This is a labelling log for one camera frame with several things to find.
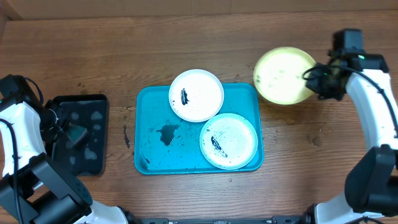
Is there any brown cardboard backdrop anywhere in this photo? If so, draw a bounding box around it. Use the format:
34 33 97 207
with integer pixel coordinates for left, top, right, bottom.
1 0 397 20

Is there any yellow-green plate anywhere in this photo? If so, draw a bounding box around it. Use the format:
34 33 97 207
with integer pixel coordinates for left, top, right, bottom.
253 47 316 105

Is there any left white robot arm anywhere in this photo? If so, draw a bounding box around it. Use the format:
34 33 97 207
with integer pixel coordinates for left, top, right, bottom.
1 74 139 223

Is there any white plate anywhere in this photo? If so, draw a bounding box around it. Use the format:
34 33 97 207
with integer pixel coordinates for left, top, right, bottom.
169 69 224 123

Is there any dark green sponge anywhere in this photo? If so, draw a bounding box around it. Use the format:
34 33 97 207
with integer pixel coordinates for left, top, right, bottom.
67 123 88 144

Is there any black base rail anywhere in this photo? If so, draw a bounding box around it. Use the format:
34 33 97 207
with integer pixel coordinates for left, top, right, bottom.
138 215 312 224

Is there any black water tray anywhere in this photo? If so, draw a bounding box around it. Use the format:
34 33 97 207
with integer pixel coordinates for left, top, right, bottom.
52 94 109 176

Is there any light blue plate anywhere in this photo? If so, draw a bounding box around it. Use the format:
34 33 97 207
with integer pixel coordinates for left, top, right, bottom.
199 113 259 170

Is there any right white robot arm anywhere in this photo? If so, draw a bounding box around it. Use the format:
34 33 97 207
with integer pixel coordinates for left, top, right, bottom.
298 29 397 223

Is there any blue plastic tray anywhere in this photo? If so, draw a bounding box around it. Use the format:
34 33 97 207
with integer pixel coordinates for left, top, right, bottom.
133 83 262 175

